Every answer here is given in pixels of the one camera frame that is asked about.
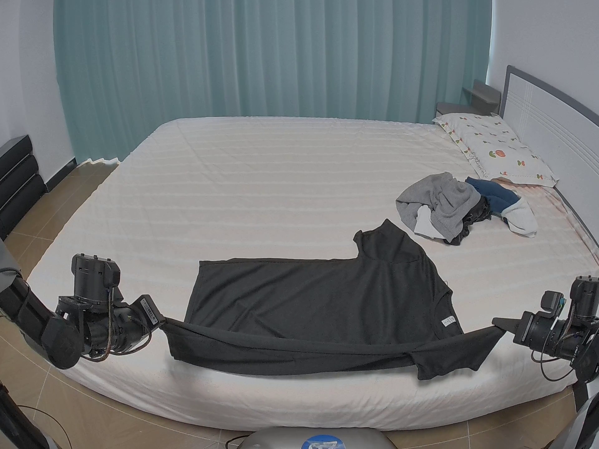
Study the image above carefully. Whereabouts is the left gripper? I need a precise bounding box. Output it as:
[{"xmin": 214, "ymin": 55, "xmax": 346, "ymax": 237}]
[{"xmin": 117, "ymin": 295, "xmax": 164, "ymax": 345}]

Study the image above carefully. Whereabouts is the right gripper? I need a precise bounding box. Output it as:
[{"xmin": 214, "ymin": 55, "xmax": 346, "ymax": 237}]
[{"xmin": 512, "ymin": 311, "xmax": 558, "ymax": 356}]

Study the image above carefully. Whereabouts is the black T-shirt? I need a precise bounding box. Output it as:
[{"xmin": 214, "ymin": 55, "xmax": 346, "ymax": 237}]
[{"xmin": 159, "ymin": 219, "xmax": 504, "ymax": 381}]

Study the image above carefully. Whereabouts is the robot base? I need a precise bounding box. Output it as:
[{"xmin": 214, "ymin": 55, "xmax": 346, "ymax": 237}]
[{"xmin": 239, "ymin": 427, "xmax": 389, "ymax": 449}]

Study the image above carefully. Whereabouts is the pile of clothes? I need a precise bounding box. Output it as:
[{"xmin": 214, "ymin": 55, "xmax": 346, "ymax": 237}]
[{"xmin": 395, "ymin": 172, "xmax": 539, "ymax": 246}]

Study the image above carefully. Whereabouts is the bed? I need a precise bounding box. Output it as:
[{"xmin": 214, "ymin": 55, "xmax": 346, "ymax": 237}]
[{"xmin": 21, "ymin": 65, "xmax": 599, "ymax": 433}]

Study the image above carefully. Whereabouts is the black chest of drawers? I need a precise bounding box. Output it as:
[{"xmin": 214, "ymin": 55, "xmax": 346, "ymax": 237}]
[{"xmin": 0, "ymin": 135, "xmax": 47, "ymax": 242}]

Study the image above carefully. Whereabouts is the white printed pillow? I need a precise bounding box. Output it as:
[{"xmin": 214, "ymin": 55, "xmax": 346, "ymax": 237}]
[{"xmin": 432, "ymin": 113, "xmax": 560, "ymax": 187}]

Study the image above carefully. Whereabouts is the grey bedside table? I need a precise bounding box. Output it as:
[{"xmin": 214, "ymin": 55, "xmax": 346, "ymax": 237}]
[{"xmin": 435, "ymin": 80, "xmax": 501, "ymax": 117}]

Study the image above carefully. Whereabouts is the blue-green curtain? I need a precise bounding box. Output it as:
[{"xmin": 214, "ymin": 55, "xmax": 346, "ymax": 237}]
[{"xmin": 54, "ymin": 0, "xmax": 493, "ymax": 163}]

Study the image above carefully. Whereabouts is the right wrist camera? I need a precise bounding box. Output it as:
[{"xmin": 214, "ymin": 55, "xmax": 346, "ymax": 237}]
[{"xmin": 540, "ymin": 290, "xmax": 565, "ymax": 319}]

